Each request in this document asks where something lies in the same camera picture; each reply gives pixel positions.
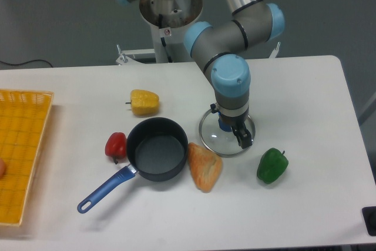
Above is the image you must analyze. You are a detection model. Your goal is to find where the red bell pepper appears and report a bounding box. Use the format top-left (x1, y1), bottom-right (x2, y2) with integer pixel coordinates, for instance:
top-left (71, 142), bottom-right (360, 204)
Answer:
top-left (105, 132), bottom-right (127, 164)

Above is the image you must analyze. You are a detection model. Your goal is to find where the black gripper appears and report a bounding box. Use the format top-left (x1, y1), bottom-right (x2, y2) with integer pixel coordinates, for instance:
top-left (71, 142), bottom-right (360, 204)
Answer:
top-left (219, 113), bottom-right (253, 149)

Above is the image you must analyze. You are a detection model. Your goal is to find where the dark saucepan with blue handle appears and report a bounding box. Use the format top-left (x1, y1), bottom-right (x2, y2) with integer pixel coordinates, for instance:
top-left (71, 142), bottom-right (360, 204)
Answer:
top-left (77, 117), bottom-right (188, 214)

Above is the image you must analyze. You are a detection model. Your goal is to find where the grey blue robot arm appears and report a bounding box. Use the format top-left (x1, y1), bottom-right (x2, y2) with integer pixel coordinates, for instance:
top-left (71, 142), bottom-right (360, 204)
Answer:
top-left (117, 0), bottom-right (285, 150)

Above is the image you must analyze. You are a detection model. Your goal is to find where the black cable on floor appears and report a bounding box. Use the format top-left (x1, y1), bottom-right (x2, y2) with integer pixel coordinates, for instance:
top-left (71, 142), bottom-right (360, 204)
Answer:
top-left (0, 59), bottom-right (54, 68)

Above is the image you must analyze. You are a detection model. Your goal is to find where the yellow wicker basket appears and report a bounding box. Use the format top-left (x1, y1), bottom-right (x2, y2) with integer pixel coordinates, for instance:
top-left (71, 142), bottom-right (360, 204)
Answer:
top-left (1, 89), bottom-right (54, 226)

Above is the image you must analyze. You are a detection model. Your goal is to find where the black object at table edge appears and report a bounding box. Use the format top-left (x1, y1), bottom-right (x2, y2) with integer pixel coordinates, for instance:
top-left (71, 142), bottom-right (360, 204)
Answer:
top-left (362, 206), bottom-right (376, 236)

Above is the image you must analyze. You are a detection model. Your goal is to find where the yellow bell pepper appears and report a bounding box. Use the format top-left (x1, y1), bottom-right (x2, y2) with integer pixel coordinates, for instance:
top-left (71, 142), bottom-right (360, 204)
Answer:
top-left (126, 89), bottom-right (159, 116)

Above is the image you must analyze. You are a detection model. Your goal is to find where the orange bread piece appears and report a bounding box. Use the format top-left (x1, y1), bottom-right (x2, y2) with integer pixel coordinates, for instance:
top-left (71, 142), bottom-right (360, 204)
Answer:
top-left (187, 142), bottom-right (223, 193)

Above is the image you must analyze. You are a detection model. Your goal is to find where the glass lid with blue knob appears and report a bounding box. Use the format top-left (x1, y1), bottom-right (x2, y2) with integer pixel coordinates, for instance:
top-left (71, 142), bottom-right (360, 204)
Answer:
top-left (199, 110), bottom-right (256, 158)

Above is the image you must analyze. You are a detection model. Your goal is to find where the orange item in basket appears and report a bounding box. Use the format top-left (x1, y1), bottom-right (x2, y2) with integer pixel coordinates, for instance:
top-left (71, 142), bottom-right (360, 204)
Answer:
top-left (0, 158), bottom-right (6, 178)

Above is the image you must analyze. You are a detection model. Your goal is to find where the green bell pepper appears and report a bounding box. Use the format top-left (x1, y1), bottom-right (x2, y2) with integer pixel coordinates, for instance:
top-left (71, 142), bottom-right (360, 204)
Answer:
top-left (257, 148), bottom-right (289, 184)

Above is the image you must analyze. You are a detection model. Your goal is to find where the white metal bracket right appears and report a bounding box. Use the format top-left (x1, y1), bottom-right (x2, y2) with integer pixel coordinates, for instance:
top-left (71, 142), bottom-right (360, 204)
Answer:
top-left (269, 41), bottom-right (281, 59)

